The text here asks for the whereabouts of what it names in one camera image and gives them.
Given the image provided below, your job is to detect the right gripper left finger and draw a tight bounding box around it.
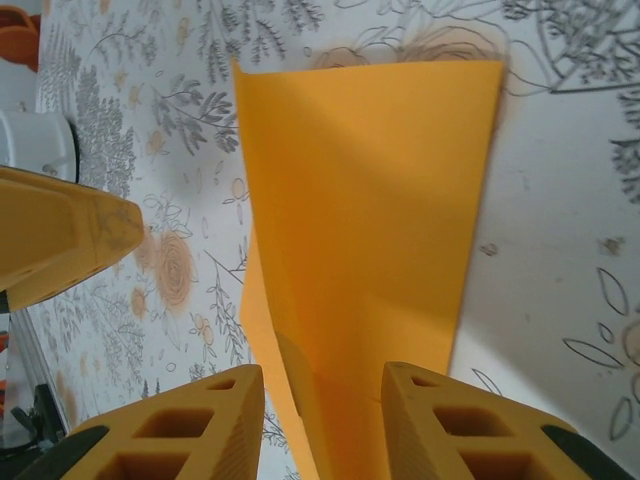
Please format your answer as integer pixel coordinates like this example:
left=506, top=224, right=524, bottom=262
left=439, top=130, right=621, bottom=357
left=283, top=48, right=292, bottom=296
left=37, top=364, right=265, bottom=480

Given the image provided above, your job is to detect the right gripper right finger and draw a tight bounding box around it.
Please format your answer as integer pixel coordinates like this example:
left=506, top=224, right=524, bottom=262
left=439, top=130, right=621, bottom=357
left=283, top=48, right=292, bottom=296
left=382, top=362, right=634, bottom=480

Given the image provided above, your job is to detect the floral patterned table mat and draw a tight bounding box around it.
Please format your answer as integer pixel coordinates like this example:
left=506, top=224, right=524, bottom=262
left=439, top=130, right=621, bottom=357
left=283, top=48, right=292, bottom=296
left=9, top=0, right=640, bottom=480

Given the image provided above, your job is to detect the aluminium side frame rail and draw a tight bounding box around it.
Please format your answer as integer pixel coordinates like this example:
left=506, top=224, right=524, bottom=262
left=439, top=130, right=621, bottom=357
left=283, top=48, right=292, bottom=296
left=4, top=309, right=69, bottom=451

